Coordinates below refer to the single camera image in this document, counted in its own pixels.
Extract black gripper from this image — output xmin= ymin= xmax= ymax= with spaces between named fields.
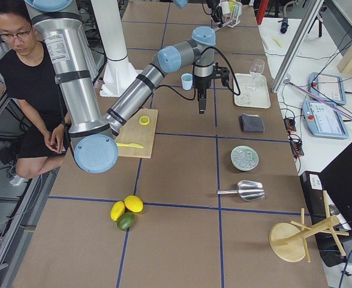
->
xmin=194 ymin=62 xmax=230 ymax=114
xmin=207 ymin=0 xmax=222 ymax=23

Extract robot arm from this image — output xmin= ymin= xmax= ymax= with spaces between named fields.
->
xmin=172 ymin=0 xmax=223 ymax=26
xmin=26 ymin=1 xmax=229 ymax=173

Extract light blue plastic cup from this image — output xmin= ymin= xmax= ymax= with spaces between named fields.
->
xmin=181 ymin=73 xmax=193 ymax=91

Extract lemon slice on board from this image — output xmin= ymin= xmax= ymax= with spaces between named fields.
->
xmin=139 ymin=115 xmax=151 ymax=126

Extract yellow lemon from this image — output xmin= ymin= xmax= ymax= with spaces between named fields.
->
xmin=124 ymin=195 xmax=144 ymax=213
xmin=110 ymin=201 xmax=125 ymax=221

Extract wooden cup stand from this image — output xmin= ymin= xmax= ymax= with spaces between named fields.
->
xmin=269 ymin=190 xmax=349 ymax=262

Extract grey yellow folded cloth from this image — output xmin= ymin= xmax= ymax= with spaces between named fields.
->
xmin=239 ymin=114 xmax=264 ymax=133

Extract cream bear tray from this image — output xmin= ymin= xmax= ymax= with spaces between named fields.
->
xmin=233 ymin=73 xmax=271 ymax=109

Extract yellow plastic spoon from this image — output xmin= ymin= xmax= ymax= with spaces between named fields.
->
xmin=272 ymin=37 xmax=283 ymax=48

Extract clear wine glass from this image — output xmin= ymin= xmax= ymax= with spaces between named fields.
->
xmin=247 ymin=59 xmax=265 ymax=91

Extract green bowl of ice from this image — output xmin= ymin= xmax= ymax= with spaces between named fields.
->
xmin=230 ymin=146 xmax=259 ymax=172

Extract bamboo cutting board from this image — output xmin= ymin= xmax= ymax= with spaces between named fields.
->
xmin=116 ymin=109 xmax=158 ymax=158

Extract yellow plastic knife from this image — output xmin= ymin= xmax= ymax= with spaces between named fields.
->
xmin=116 ymin=142 xmax=144 ymax=149

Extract steel ice scoop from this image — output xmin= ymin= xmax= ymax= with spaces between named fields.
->
xmin=216 ymin=180 xmax=266 ymax=202

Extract near teach pendant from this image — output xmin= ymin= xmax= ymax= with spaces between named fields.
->
xmin=302 ymin=100 xmax=349 ymax=139

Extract teach pendant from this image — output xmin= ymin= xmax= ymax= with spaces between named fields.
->
xmin=302 ymin=100 xmax=349 ymax=139
xmin=309 ymin=72 xmax=347 ymax=105

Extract far teach pendant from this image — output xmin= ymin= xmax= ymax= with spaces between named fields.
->
xmin=309 ymin=72 xmax=347 ymax=105

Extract black computer monitor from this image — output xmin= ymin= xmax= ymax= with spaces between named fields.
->
xmin=319 ymin=142 xmax=352 ymax=228

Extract seated person black shirt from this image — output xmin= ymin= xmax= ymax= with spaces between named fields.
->
xmin=0 ymin=1 xmax=71 ymax=179

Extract white wire cup rack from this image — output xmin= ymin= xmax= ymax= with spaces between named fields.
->
xmin=219 ymin=0 xmax=242 ymax=28

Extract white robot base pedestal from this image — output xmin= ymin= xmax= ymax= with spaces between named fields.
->
xmin=91 ymin=0 xmax=139 ymax=97

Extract aluminium frame post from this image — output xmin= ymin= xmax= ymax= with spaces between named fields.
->
xmin=271 ymin=0 xmax=324 ymax=93

